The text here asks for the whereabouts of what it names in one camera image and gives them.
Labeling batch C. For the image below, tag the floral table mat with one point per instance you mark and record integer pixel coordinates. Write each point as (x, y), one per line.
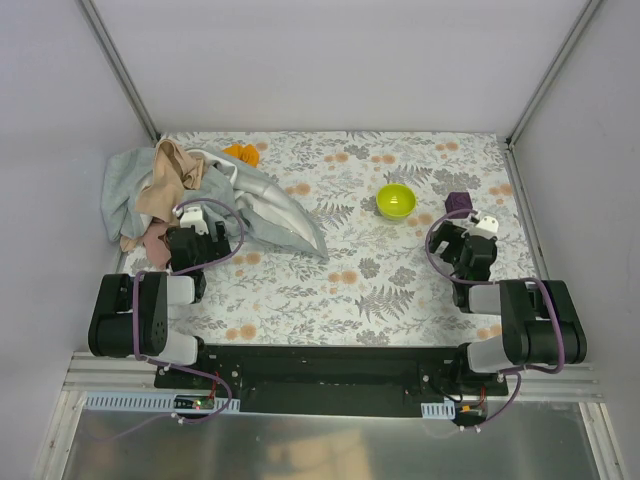
(376, 287)

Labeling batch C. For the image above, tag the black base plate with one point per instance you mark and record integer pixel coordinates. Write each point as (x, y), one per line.
(345, 381)

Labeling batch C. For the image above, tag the grey cloth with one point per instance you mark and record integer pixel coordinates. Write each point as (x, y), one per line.
(241, 193)

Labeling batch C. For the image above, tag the purple cube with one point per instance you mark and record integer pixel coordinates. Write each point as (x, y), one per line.
(458, 205)

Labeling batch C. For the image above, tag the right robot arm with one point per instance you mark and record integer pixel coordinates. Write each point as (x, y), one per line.
(539, 325)

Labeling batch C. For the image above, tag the slotted cable duct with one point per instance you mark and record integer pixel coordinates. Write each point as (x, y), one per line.
(159, 403)
(445, 410)

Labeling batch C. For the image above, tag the green bowl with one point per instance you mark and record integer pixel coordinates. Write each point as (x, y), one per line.
(395, 201)

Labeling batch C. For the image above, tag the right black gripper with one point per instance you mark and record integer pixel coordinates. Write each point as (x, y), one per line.
(454, 245)

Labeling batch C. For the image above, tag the right slotted cable duct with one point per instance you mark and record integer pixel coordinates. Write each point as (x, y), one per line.
(445, 410)

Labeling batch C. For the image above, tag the aluminium corner post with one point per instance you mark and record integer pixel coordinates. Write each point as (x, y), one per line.
(576, 32)
(121, 73)

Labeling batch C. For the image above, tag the beige cloth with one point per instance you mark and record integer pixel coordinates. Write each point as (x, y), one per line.
(173, 171)

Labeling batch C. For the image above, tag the aluminium front rail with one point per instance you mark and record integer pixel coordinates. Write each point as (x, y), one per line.
(576, 383)

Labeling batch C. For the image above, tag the right aluminium side rail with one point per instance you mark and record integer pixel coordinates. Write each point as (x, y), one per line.
(525, 213)

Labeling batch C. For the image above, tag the right aluminium corner post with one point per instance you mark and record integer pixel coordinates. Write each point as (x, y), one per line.
(576, 32)

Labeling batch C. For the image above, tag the orange cloth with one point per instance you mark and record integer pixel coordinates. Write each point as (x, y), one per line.
(246, 153)

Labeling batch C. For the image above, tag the left aluminium corner post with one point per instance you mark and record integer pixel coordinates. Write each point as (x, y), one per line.
(121, 73)

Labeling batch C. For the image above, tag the pink cloth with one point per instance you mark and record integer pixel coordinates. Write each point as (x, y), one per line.
(155, 243)

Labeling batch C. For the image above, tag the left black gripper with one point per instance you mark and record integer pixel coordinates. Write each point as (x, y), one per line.
(209, 243)

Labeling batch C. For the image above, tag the left slotted cable duct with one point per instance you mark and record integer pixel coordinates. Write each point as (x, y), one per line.
(159, 403)

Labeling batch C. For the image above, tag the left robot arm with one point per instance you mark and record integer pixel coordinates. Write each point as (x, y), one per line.
(132, 319)

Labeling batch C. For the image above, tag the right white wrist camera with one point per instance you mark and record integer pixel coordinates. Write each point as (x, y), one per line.
(486, 226)

